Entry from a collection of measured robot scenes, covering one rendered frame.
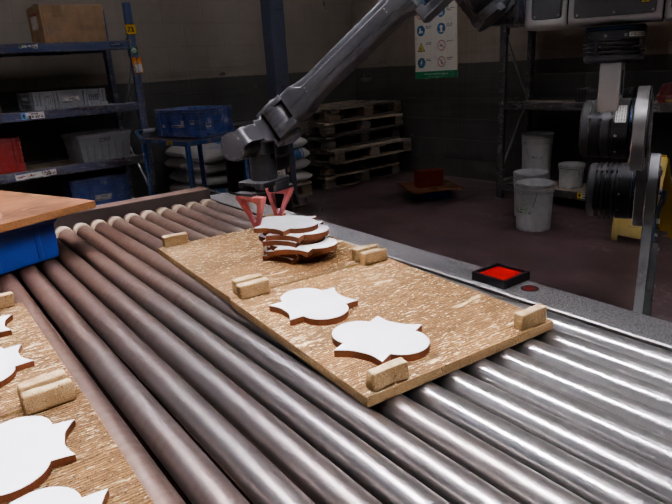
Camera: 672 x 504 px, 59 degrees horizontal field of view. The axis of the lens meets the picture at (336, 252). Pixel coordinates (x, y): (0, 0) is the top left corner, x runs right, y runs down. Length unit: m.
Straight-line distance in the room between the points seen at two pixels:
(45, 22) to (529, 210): 4.02
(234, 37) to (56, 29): 2.13
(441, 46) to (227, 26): 2.33
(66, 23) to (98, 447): 4.89
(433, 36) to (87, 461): 6.59
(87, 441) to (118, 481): 0.09
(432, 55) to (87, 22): 3.60
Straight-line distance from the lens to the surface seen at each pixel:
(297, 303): 0.99
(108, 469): 0.69
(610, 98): 1.58
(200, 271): 1.24
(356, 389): 0.76
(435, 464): 0.67
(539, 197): 4.74
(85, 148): 5.47
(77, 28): 5.48
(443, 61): 6.94
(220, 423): 0.75
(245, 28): 6.97
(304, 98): 1.17
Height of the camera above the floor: 1.32
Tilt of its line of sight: 18 degrees down
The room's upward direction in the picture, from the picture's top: 3 degrees counter-clockwise
